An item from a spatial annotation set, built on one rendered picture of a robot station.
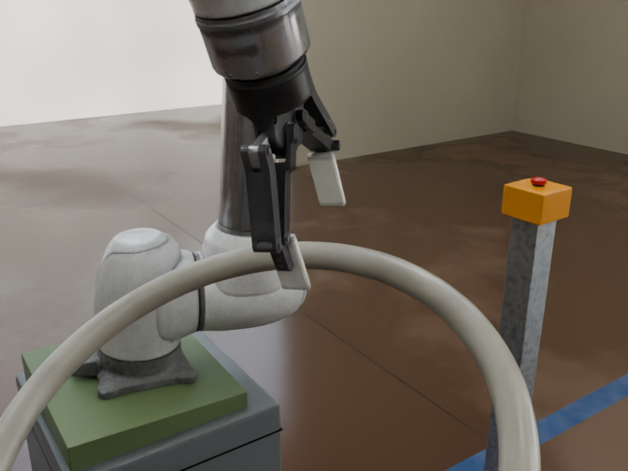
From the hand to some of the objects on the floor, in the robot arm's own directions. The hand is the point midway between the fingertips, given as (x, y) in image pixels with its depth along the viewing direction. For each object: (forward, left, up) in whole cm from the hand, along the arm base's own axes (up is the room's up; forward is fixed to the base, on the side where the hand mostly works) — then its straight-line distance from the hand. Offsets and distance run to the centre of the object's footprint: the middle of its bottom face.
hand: (314, 235), depth 71 cm
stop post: (-55, +98, -126) cm, 169 cm away
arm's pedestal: (-51, -3, -132) cm, 142 cm away
